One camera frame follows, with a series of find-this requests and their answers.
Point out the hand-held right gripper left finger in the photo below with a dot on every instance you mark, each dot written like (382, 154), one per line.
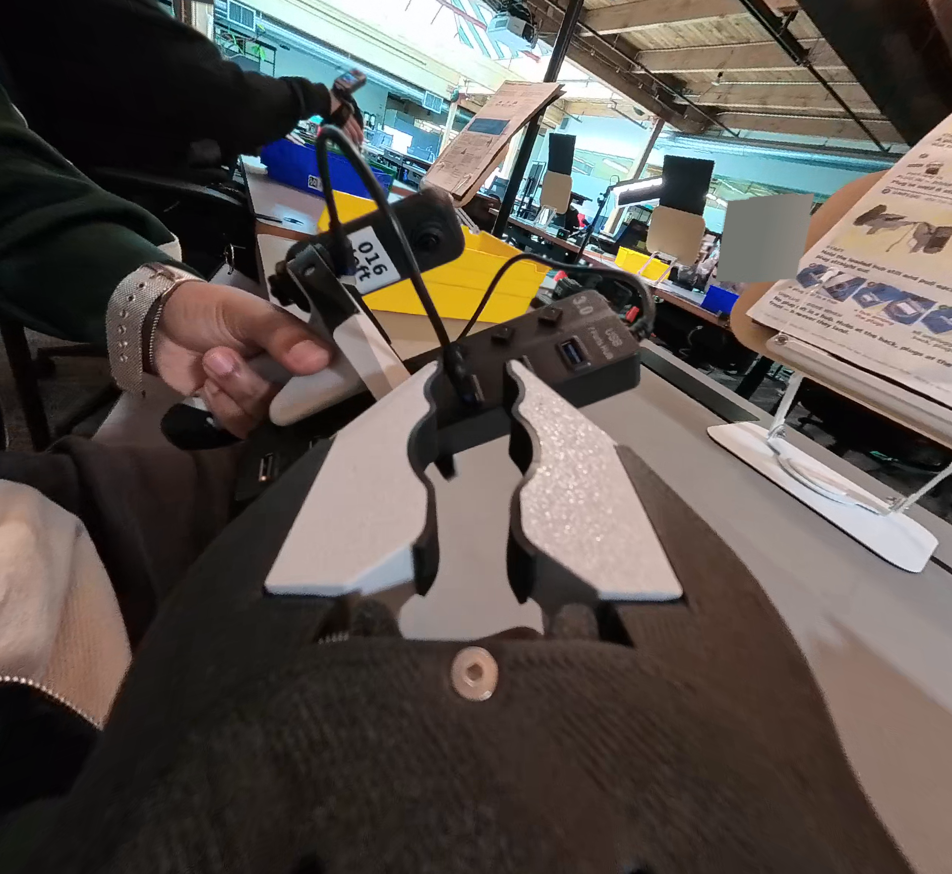
(357, 509)

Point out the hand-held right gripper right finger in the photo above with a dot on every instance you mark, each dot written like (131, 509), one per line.
(587, 509)

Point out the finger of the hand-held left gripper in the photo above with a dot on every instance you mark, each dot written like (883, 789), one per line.
(375, 357)

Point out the yellow plastic bin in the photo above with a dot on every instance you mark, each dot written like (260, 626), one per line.
(476, 271)

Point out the black usb hub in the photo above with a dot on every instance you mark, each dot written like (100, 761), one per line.
(587, 338)

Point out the person's left forearm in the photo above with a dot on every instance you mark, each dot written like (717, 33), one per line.
(59, 234)

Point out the person's left hand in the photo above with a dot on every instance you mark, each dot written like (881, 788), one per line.
(216, 327)

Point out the cardboard document stand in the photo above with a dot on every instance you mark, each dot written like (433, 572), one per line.
(483, 145)

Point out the blue plastic bin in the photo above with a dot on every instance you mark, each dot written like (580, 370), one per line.
(290, 163)

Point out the person's dark trousers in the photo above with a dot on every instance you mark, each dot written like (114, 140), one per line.
(149, 517)

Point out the ceiling projector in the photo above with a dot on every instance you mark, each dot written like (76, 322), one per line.
(513, 22)

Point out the silver mesh watch band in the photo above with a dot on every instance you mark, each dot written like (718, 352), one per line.
(126, 323)

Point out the green and cream jacket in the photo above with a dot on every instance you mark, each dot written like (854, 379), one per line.
(52, 576)

